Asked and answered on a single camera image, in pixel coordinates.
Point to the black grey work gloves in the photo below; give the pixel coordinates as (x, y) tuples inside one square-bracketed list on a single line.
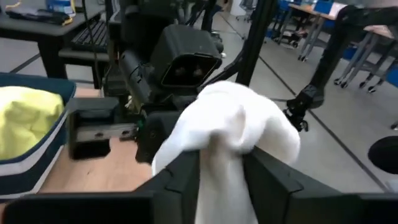
[(37, 16)]

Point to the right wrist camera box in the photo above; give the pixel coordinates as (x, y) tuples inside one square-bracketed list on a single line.
[(183, 46)]

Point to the navy fabric bin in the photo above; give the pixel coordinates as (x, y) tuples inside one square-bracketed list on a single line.
[(46, 155)]

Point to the black round stool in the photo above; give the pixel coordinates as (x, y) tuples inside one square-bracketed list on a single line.
[(385, 155)]

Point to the white cloth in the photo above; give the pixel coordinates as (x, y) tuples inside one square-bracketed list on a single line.
[(230, 118)]

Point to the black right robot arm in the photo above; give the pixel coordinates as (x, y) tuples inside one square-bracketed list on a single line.
[(146, 15)]

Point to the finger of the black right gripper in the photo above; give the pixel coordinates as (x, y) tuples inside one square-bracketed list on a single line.
[(93, 110), (152, 133)]

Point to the backlit black keyboard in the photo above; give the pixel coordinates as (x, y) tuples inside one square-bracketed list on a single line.
[(91, 35)]

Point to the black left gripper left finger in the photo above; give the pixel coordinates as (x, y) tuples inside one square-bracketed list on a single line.
[(124, 208)]

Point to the grey desk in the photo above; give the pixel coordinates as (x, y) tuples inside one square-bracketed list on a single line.
[(31, 32)]

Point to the yellow cloth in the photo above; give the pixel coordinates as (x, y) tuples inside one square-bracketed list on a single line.
[(28, 121)]

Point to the grey background table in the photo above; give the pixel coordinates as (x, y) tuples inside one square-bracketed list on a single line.
[(308, 28), (367, 62)]

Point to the white blue wipes tub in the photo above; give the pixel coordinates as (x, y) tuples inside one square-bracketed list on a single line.
[(60, 5)]

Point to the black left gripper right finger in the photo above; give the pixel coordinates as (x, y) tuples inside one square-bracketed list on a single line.
[(311, 208)]

